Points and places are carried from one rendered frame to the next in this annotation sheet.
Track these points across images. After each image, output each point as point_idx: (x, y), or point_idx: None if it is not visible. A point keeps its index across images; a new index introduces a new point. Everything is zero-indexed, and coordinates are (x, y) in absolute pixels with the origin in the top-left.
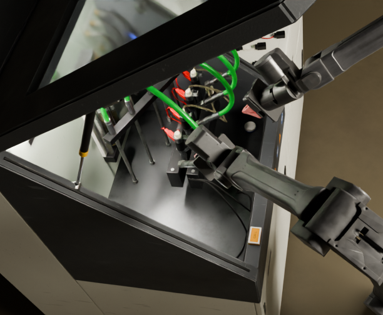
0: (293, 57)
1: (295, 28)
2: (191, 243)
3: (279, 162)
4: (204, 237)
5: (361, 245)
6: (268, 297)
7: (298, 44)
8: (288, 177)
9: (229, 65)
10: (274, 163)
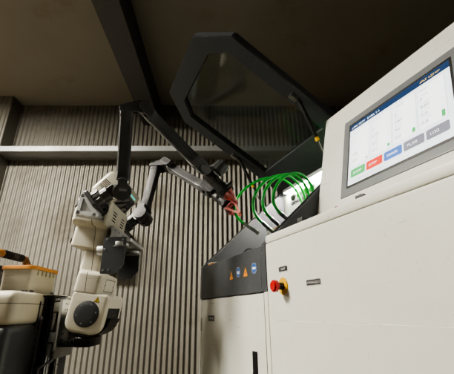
0: (330, 297)
1: (354, 266)
2: (228, 242)
3: (241, 296)
4: None
5: (159, 165)
6: (205, 344)
7: (386, 333)
8: (183, 169)
9: (262, 191)
10: (231, 266)
